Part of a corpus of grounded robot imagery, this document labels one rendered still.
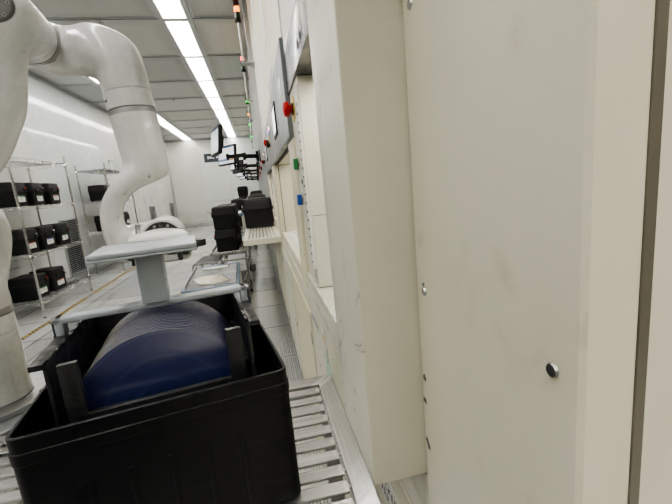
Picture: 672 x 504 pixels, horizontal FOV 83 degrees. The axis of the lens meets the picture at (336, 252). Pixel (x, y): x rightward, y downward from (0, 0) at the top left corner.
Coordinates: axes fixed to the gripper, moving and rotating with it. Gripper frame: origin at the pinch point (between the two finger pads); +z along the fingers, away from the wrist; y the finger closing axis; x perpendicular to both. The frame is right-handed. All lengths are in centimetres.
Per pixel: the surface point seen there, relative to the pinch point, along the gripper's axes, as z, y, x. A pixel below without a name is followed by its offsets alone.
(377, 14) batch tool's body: 40.0, -20.5, 20.7
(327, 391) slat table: 4.7, -25.2, -29.2
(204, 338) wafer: 19.8, -5.4, -8.7
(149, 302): 13.8, 0.6, -4.6
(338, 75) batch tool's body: 39.1, -17.5, 16.7
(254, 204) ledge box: -273, -58, -5
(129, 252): 17.4, 1.4, 2.6
